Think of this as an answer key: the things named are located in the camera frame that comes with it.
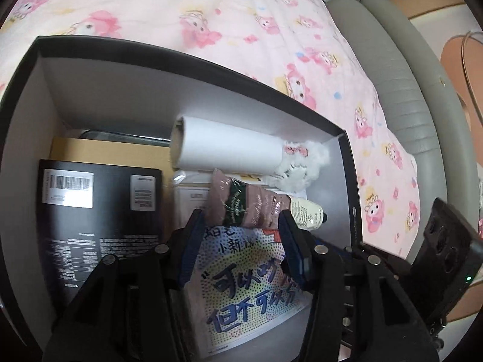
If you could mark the clear plastic case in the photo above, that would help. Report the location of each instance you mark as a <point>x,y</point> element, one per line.
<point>120,135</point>

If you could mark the dark purple product box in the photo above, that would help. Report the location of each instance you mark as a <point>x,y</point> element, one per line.
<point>94,215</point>

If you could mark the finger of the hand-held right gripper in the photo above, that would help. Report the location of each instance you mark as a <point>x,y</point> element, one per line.
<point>396,267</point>

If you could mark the black cardboard box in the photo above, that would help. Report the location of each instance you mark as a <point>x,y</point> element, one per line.
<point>113,90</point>

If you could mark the white paper roll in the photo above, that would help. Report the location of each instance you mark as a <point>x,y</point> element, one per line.
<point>226,147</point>

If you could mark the cartoon bead art packet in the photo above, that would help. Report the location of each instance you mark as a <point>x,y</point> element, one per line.
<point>241,282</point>

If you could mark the white plush toy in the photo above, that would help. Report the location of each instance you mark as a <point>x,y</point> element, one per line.
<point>298,173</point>

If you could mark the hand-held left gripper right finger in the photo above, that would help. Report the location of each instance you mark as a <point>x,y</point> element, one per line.
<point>292,249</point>

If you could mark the grey padded bed frame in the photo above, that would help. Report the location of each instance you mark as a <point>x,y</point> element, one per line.
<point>396,83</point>

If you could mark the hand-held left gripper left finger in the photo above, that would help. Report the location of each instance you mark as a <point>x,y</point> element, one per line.
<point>190,249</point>

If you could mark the small white tube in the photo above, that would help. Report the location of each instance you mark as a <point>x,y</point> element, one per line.
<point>305,211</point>

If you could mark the pink printed blanket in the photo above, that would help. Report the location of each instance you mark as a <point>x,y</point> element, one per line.
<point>226,26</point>

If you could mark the yellow screen protector packet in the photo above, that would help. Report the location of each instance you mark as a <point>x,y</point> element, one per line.
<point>105,149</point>

